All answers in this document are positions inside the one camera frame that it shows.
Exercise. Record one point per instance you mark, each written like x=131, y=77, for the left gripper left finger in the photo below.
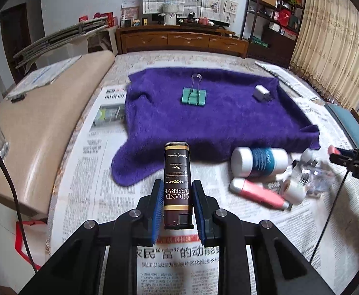
x=151, y=207

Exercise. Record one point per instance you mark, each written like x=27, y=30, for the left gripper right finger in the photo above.
x=204, y=208

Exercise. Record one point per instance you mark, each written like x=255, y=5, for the clear pill bottle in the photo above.
x=314, y=180

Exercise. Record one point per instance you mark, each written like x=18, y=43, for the brown Grand Reserve lighter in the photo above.
x=177, y=195

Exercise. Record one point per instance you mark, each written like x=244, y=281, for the pink white tube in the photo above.
x=257, y=194

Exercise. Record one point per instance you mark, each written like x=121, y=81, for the small white tape roll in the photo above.
x=293, y=192

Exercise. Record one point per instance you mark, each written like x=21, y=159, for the white blue balm bottle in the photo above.
x=258, y=162

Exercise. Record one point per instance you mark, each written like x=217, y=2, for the wooden chair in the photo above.
x=346, y=121

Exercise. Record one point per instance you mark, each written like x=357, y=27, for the newspaper under towel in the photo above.
x=325, y=230

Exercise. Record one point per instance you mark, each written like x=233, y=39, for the folded newspaper far side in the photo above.
x=289, y=80

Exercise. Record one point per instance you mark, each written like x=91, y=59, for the white USB charger plug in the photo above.
x=261, y=94

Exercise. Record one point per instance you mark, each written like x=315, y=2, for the purple towel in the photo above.
x=231, y=118

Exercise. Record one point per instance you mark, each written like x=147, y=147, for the beige curtain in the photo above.
x=327, y=50

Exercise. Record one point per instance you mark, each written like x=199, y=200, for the green binder clip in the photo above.
x=194, y=95

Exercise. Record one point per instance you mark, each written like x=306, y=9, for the dark shelf unit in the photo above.
x=271, y=28

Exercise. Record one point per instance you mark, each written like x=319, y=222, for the wooden TV cabinet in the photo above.
x=179, y=37

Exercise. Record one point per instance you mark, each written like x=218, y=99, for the white paper on armrest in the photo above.
x=44, y=76

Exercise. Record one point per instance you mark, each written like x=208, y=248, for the white vase on cabinet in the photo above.
x=170, y=13

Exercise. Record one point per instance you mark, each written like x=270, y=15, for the stacked cardboard sheets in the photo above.
x=84, y=29

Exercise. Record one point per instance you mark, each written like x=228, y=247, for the newspapers on wall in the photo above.
x=224, y=11

